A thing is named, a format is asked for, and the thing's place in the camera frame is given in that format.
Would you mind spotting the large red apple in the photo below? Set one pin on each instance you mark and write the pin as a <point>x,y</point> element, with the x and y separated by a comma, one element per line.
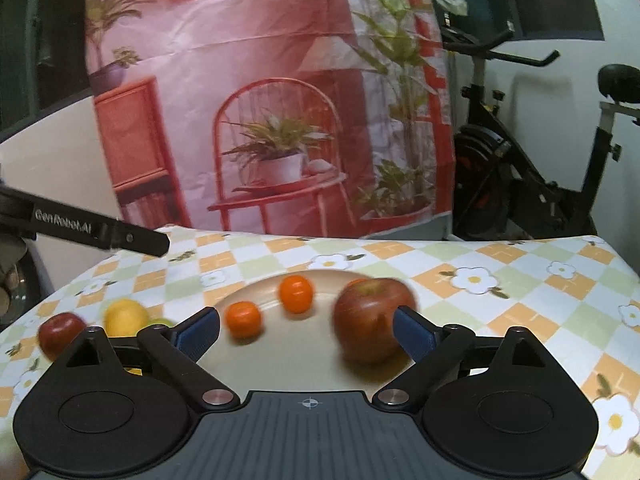
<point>362,318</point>

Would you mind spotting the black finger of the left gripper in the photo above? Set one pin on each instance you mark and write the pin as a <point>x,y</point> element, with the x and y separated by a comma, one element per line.
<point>27,216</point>

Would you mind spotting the yellow lemon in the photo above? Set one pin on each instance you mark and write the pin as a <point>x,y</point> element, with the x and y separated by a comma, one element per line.
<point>124,318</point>

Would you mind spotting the pink printed backdrop cloth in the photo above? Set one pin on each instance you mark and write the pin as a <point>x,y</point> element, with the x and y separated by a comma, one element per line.
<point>292,117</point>

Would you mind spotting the green apple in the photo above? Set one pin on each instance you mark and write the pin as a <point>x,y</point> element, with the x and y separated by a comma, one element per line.
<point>159,321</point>

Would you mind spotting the checkered floral tablecloth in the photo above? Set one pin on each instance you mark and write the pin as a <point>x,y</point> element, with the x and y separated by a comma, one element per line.
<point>575,294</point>

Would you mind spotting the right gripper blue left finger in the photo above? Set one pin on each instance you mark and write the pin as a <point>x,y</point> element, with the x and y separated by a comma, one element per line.
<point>172,355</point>

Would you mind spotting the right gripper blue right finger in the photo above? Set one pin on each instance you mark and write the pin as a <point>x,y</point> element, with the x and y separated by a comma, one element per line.
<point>437,353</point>

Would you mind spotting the small red apple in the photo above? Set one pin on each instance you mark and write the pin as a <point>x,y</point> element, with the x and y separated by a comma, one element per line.
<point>56,334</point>

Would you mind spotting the beige round plate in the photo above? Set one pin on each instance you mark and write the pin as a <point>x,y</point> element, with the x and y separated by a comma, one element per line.
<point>294,353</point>

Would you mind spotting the small orange tangerine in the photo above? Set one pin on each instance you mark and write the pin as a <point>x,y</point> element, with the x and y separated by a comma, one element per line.
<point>243,320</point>
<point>296,294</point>

